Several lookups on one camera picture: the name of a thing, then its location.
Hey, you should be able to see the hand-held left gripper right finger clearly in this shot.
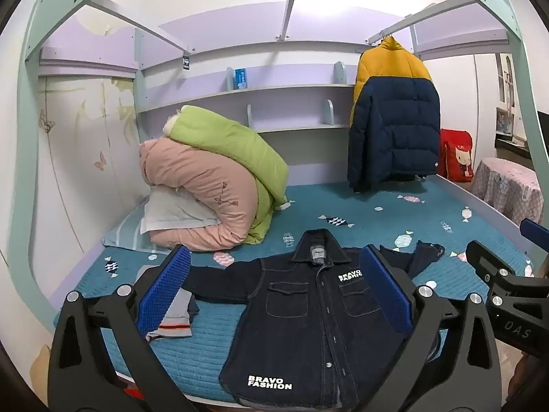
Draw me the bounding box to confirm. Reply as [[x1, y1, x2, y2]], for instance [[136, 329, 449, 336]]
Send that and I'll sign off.
[[359, 244, 502, 412]]

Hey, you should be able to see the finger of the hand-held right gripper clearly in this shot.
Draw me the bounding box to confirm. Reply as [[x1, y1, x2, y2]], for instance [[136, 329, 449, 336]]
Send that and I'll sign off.
[[520, 218, 549, 275], [465, 239, 515, 293]]

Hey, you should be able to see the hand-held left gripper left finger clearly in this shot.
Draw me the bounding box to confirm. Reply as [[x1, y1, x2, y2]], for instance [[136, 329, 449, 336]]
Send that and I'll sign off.
[[48, 244, 215, 412]]

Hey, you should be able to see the dark denim jacket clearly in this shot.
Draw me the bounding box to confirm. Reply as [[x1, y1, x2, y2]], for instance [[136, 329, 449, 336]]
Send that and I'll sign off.
[[182, 228, 447, 408]]

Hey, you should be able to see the grey folded garment orange stripe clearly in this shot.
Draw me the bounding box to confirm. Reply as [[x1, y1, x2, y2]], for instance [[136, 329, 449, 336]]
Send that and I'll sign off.
[[135, 264, 201, 343]]

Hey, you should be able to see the floral cloth covered table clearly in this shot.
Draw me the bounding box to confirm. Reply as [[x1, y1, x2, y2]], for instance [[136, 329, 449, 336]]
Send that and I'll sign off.
[[471, 157, 545, 226]]

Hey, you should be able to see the blue striped pillow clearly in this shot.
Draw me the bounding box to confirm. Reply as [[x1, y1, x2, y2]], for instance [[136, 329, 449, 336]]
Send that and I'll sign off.
[[102, 204, 172, 254]]

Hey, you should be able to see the white pillow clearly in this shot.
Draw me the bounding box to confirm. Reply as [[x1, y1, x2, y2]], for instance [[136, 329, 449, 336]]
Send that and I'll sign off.
[[141, 184, 224, 234]]

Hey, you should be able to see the teal candy print bed mat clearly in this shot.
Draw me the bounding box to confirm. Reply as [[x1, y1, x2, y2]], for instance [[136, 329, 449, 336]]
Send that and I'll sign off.
[[54, 176, 537, 396]]

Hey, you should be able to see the pink quilt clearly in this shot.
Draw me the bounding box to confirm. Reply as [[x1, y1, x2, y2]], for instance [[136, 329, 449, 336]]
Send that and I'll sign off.
[[138, 137, 277, 253]]

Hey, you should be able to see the red cartoon bag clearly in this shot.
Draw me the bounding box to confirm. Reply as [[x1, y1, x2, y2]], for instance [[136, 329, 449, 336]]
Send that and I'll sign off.
[[440, 129, 475, 183]]

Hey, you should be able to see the red cloth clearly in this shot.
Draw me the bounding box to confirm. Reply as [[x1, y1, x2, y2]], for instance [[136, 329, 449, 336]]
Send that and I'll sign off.
[[122, 388, 143, 412]]

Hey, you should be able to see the white display cabinet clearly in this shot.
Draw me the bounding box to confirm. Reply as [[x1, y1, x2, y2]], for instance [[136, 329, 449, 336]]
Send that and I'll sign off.
[[495, 51, 530, 147]]

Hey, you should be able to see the green quilt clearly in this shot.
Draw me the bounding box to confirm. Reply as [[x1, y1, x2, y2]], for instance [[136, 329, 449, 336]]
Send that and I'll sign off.
[[163, 105, 289, 245]]

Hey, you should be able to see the yellow and navy puffer jacket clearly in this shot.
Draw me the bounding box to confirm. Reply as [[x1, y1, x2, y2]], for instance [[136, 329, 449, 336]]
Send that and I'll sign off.
[[347, 36, 442, 193]]

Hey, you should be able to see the lavender bed shelf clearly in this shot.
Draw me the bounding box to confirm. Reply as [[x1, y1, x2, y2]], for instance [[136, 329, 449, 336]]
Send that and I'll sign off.
[[135, 62, 357, 134]]

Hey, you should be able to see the blue box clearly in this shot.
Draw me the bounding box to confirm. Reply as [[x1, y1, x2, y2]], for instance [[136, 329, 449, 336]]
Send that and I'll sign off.
[[226, 67, 249, 91]]

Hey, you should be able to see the mint green bed frame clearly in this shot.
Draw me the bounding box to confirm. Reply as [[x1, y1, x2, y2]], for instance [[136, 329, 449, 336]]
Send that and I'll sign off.
[[9, 0, 549, 396]]

